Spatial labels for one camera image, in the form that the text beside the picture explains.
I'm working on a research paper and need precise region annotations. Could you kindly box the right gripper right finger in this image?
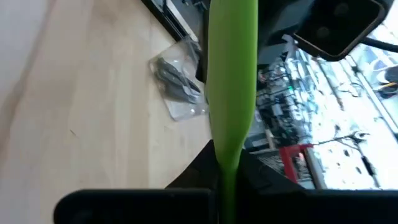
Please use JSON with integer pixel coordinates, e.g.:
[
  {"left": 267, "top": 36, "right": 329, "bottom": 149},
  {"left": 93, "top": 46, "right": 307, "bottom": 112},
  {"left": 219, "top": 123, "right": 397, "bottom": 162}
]
[{"left": 237, "top": 149, "right": 398, "bottom": 224}]

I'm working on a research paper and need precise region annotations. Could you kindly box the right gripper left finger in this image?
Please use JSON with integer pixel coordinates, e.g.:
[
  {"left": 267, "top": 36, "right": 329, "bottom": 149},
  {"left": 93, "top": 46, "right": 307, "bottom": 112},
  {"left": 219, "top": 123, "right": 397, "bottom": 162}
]
[{"left": 53, "top": 139, "right": 219, "bottom": 224}]

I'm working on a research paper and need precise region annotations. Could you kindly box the long black-handled knife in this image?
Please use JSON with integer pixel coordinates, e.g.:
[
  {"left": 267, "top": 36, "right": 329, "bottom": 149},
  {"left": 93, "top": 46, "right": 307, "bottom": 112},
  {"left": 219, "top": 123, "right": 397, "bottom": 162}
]
[{"left": 154, "top": 57, "right": 202, "bottom": 94}]

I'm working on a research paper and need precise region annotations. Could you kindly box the green silicone spatula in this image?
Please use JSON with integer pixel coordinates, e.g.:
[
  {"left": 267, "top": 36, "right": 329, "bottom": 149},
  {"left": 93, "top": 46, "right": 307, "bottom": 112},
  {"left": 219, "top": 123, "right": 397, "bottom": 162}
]
[{"left": 205, "top": 0, "right": 259, "bottom": 224}]

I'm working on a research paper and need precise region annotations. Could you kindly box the clear plastic bin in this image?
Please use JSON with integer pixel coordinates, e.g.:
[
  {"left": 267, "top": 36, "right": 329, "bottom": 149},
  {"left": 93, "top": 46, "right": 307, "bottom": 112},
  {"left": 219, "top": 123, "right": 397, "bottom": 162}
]
[{"left": 148, "top": 34, "right": 210, "bottom": 122}]

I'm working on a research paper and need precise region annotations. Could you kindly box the black camera box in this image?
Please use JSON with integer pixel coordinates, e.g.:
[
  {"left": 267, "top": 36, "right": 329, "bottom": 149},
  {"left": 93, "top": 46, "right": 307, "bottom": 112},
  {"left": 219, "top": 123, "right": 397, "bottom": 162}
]
[{"left": 292, "top": 0, "right": 389, "bottom": 62}]

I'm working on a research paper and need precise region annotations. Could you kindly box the black aluminium rig frame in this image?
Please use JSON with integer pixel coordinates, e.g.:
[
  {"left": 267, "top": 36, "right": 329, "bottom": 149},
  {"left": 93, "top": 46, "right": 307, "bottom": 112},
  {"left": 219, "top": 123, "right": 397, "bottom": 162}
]
[{"left": 141, "top": 0, "right": 201, "bottom": 43}]

